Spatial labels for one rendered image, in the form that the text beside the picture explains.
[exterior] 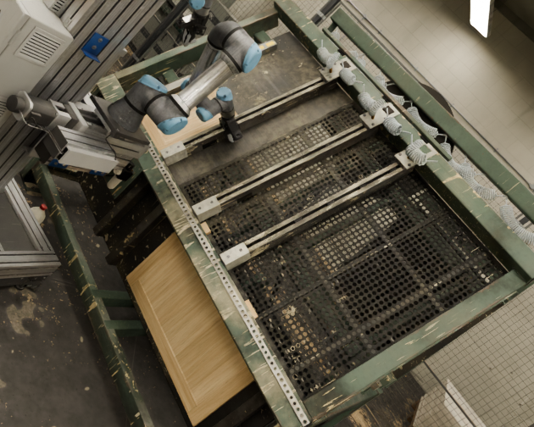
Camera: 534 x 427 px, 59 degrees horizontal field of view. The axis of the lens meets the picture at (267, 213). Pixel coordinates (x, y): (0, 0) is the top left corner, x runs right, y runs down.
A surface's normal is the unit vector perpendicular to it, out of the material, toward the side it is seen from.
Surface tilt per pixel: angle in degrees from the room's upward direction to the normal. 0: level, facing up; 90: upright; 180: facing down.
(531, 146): 90
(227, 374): 90
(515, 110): 90
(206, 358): 90
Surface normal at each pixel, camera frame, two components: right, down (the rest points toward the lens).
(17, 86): 0.57, 0.77
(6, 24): -0.39, -0.07
